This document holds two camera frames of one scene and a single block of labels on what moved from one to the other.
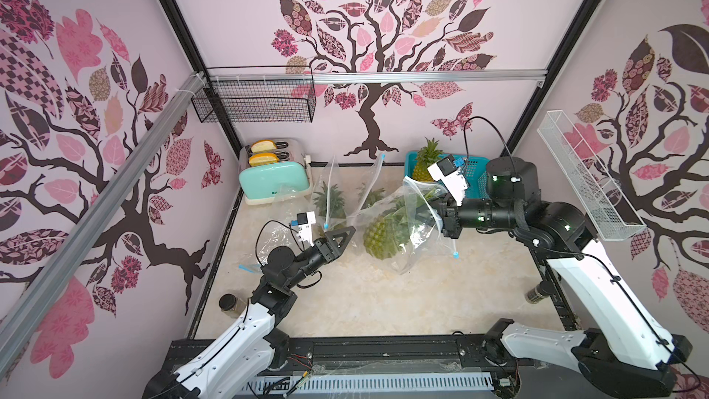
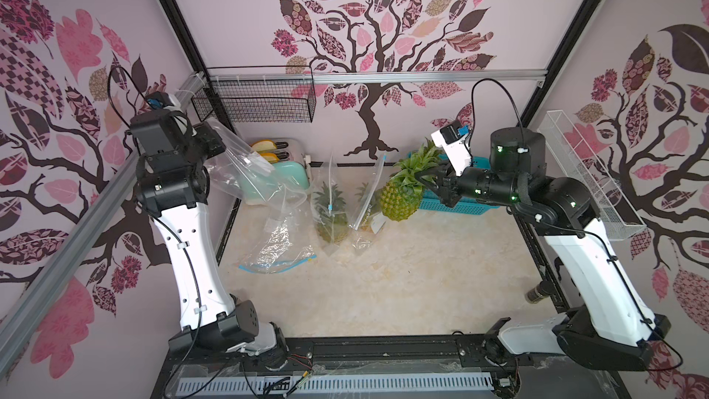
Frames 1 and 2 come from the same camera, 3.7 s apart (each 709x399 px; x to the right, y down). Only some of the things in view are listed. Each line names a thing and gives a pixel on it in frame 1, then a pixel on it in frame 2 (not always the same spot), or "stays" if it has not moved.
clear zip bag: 402,228 → 245,172
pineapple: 387,234 → 400,198
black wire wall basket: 259,94 stays
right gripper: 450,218 → 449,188
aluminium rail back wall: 366,73 stays
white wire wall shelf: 603,205 stays
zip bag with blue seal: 277,228 stays
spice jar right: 542,291 stays
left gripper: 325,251 → 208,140
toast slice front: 262,159 stays
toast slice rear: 262,146 stays
